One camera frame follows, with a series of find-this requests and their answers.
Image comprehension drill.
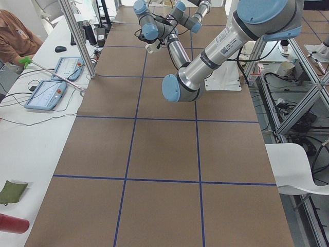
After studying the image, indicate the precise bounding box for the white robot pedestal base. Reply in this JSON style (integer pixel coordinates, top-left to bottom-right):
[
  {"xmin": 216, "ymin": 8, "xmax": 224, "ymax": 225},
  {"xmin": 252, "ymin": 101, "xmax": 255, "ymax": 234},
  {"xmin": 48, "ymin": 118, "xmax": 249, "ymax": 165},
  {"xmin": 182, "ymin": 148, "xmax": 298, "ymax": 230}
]
[{"xmin": 203, "ymin": 15, "xmax": 242, "ymax": 92}]

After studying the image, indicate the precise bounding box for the black water bottle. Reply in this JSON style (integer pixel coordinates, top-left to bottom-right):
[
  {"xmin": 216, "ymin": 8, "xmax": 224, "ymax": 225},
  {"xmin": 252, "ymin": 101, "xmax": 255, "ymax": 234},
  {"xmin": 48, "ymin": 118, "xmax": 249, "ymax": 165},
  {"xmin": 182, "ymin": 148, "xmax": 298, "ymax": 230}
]
[{"xmin": 83, "ymin": 23, "xmax": 97, "ymax": 46}]

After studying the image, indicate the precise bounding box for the black computer mouse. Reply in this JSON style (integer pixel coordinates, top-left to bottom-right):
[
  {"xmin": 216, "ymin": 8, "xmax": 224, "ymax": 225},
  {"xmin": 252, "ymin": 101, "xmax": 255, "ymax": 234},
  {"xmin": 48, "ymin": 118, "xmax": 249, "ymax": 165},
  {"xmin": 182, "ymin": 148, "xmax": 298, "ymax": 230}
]
[{"xmin": 54, "ymin": 46, "xmax": 67, "ymax": 53}]

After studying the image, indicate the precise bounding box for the white paper cup box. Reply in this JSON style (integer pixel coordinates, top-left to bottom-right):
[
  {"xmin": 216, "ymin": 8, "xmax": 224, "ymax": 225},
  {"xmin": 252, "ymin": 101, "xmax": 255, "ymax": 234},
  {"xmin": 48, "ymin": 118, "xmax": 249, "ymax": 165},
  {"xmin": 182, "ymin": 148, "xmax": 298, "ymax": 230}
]
[{"xmin": 277, "ymin": 61, "xmax": 295, "ymax": 76}]

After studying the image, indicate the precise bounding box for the black keyboard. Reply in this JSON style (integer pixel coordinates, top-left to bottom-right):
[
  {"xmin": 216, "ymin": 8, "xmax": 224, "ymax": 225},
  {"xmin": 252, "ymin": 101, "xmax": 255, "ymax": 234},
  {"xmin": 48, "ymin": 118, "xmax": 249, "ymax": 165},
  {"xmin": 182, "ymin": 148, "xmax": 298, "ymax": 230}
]
[{"xmin": 70, "ymin": 21, "xmax": 87, "ymax": 46}]

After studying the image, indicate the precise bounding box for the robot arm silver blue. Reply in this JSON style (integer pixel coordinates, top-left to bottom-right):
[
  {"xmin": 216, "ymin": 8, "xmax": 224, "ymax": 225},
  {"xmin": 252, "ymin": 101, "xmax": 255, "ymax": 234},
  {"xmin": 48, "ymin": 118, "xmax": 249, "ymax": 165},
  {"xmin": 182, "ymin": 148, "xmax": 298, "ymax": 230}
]
[
  {"xmin": 167, "ymin": 0, "xmax": 212, "ymax": 33},
  {"xmin": 133, "ymin": 1, "xmax": 304, "ymax": 102}
]

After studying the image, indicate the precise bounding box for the upper blue teach pendant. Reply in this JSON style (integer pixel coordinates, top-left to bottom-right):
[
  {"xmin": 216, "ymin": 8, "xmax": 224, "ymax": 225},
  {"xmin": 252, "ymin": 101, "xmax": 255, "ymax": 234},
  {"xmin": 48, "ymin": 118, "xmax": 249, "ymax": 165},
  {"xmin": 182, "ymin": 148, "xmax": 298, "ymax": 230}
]
[{"xmin": 54, "ymin": 57, "xmax": 84, "ymax": 81}]

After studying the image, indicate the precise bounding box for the white chair seat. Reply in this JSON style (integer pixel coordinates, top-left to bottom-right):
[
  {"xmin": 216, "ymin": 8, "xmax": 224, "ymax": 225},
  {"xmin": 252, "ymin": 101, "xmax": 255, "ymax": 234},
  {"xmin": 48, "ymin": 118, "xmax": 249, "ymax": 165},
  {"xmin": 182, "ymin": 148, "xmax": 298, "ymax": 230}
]
[{"xmin": 265, "ymin": 143, "xmax": 328, "ymax": 196}]

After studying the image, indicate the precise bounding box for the aluminium frame post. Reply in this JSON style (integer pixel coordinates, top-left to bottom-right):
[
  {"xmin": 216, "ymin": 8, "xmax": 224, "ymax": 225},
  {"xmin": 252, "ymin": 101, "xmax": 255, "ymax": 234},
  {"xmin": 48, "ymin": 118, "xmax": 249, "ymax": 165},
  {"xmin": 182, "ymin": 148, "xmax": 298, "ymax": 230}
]
[{"xmin": 58, "ymin": 0, "xmax": 96, "ymax": 79}]

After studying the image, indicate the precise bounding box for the lower blue teach pendant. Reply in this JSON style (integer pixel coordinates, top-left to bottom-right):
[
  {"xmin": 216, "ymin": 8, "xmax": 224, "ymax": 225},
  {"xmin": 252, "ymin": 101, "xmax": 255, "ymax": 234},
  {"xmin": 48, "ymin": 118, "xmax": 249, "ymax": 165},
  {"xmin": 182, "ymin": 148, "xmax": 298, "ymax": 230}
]
[{"xmin": 24, "ymin": 80, "xmax": 66, "ymax": 111}]

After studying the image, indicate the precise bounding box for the person in brown shirt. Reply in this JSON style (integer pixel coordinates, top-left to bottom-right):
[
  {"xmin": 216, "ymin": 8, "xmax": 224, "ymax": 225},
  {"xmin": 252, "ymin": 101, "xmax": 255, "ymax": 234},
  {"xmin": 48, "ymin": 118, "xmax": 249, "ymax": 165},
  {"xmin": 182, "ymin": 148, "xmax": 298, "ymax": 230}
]
[{"xmin": 1, "ymin": 9, "xmax": 43, "ymax": 67}]

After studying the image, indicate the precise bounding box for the green cloth pouch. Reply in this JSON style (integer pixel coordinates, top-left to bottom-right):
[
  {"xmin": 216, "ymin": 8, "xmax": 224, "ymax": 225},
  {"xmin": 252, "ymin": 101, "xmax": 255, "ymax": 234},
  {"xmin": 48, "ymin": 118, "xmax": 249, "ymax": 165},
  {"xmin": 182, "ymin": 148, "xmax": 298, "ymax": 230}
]
[{"xmin": 1, "ymin": 181, "xmax": 28, "ymax": 205}]

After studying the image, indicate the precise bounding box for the red cylinder bottle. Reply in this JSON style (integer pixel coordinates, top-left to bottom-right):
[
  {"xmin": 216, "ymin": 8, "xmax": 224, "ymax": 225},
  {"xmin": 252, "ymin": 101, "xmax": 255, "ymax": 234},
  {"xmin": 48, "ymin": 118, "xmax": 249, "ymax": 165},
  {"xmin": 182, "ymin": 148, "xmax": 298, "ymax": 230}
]
[{"xmin": 1, "ymin": 214, "xmax": 30, "ymax": 234}]

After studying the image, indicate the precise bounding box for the blue teach pendant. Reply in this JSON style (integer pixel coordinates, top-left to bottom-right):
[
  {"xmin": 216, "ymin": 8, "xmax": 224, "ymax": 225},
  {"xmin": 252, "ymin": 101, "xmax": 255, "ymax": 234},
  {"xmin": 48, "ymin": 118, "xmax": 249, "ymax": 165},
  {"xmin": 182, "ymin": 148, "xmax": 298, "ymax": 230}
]
[
  {"xmin": 24, "ymin": 80, "xmax": 66, "ymax": 111},
  {"xmin": 54, "ymin": 57, "xmax": 84, "ymax": 81}
]

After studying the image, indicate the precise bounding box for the metal rod green handle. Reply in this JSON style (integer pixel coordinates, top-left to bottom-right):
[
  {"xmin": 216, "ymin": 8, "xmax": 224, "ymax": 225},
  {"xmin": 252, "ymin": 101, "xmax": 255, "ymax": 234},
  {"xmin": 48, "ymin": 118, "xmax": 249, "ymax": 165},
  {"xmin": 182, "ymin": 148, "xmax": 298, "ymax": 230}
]
[{"xmin": 19, "ymin": 56, "xmax": 86, "ymax": 95}]

